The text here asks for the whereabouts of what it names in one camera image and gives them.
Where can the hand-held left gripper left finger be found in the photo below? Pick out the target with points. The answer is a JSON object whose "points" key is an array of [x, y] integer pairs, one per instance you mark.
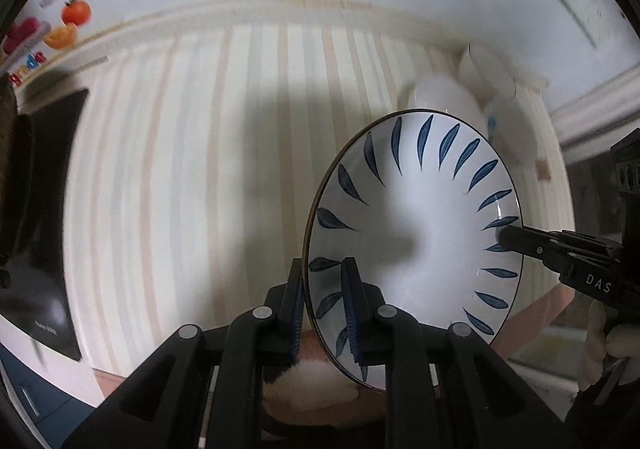
{"points": [[297, 311]]}

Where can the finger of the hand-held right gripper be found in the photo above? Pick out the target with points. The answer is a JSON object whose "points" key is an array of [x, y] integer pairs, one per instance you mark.
{"points": [[525, 241]]}

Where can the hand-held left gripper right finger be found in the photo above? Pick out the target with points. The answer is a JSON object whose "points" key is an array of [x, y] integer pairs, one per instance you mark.
{"points": [[352, 311]]}

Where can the white plate with blue leaves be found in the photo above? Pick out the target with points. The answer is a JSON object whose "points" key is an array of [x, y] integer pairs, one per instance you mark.
{"points": [[425, 209]]}

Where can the white bowl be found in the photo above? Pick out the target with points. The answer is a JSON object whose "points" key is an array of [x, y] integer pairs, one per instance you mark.
{"points": [[440, 94], [485, 69]]}

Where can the person's right hand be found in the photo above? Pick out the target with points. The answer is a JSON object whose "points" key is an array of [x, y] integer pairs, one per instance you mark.
{"points": [[592, 349]]}

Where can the striped cloth with cat print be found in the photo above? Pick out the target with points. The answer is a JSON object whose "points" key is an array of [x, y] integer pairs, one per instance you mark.
{"points": [[200, 154]]}

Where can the black induction hob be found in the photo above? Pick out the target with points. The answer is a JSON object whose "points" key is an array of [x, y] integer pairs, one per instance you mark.
{"points": [[47, 189]]}

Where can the dark blue base cabinet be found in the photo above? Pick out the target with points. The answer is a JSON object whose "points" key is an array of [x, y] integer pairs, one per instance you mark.
{"points": [[17, 389]]}

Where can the colourful wall stickers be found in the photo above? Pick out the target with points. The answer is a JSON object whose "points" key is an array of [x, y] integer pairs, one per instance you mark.
{"points": [[75, 11]]}

